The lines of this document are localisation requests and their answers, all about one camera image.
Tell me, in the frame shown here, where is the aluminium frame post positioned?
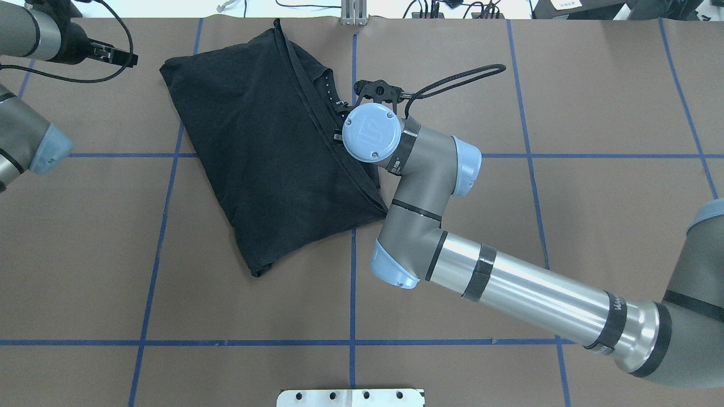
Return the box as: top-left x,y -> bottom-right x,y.
341,0 -> 369,26

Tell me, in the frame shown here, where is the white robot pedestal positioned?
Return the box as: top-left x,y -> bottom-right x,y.
276,387 -> 426,406

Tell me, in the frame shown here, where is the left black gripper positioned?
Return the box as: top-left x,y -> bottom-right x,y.
54,16 -> 138,68

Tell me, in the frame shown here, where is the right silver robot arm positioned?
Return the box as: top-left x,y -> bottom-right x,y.
339,80 -> 723,388

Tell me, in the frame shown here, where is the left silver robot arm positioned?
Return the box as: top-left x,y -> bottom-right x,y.
1,1 -> 138,192

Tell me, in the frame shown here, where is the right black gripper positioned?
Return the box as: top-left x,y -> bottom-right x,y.
352,80 -> 410,114

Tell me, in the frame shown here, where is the black box white label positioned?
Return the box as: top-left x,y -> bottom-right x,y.
532,1 -> 627,20

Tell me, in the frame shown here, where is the black graphic t-shirt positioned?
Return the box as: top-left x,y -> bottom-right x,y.
160,20 -> 387,278

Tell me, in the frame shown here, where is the brown paper table cover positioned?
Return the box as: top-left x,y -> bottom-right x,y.
2,15 -> 722,406

